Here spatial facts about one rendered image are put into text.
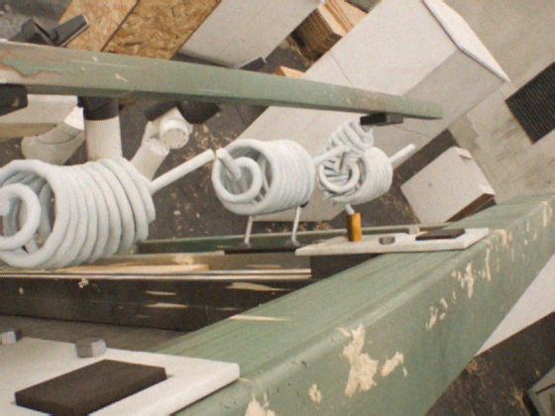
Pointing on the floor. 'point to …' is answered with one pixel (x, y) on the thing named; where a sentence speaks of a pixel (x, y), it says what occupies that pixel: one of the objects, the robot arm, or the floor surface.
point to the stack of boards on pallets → (324, 30)
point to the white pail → (56, 141)
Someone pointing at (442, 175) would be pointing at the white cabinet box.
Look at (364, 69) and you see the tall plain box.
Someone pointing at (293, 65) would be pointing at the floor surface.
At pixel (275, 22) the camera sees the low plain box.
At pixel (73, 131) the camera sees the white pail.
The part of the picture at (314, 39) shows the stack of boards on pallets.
